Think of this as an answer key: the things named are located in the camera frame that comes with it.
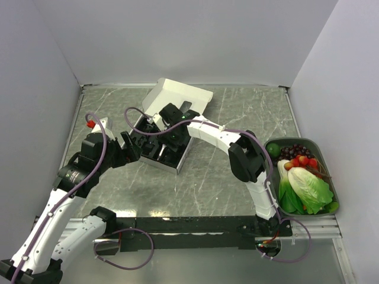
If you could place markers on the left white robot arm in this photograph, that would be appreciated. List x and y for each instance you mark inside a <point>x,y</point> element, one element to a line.
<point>44,256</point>

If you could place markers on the fake dark grapes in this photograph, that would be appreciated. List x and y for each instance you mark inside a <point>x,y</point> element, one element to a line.
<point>291,152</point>

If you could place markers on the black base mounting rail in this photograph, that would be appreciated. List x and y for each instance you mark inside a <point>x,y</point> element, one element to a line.
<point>242,232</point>

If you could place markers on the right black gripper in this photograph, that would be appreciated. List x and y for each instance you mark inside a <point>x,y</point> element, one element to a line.
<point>164,137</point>

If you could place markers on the black silver hair clipper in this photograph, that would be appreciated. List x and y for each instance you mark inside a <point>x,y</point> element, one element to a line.
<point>161,153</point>

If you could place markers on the fake green lime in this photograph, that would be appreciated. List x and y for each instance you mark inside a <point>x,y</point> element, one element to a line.
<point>273,149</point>

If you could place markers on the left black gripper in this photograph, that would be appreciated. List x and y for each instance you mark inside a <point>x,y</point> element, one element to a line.
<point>134,150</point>

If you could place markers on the fake green lettuce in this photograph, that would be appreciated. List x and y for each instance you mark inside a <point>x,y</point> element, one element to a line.
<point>301,192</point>

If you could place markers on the white hair clipper kit box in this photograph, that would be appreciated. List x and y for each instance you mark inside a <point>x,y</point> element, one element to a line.
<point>167,104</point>

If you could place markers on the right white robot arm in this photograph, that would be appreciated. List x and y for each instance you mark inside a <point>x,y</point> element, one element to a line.
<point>249,161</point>

